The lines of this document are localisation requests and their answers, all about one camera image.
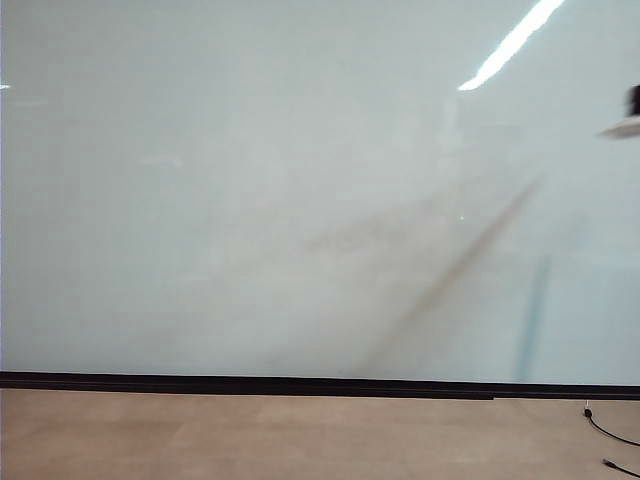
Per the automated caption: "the thin black cable end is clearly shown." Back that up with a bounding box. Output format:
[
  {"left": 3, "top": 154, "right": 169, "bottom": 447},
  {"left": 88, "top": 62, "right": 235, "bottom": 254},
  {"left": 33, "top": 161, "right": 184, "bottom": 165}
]
[{"left": 602, "top": 457, "right": 640, "bottom": 478}]

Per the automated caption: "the black cable with plug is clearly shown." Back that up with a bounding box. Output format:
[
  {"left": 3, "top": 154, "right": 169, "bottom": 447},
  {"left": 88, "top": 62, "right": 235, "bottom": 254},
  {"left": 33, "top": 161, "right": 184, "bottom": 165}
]
[{"left": 582, "top": 406, "right": 640, "bottom": 448}]

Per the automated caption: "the large white whiteboard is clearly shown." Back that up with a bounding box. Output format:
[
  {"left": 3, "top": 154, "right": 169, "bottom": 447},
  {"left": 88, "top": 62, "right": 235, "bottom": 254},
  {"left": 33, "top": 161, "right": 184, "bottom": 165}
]
[{"left": 0, "top": 0, "right": 640, "bottom": 387}]

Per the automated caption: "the white whiteboard marker pen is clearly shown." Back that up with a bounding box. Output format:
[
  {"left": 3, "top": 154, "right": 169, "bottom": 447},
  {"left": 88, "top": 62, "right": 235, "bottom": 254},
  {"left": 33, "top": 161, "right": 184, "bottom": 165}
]
[{"left": 595, "top": 117, "right": 640, "bottom": 140}]

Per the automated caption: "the black whiteboard bottom rail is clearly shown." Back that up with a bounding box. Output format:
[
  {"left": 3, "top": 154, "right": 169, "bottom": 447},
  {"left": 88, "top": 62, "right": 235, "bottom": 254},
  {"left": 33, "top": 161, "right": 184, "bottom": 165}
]
[{"left": 0, "top": 370, "right": 640, "bottom": 402}]

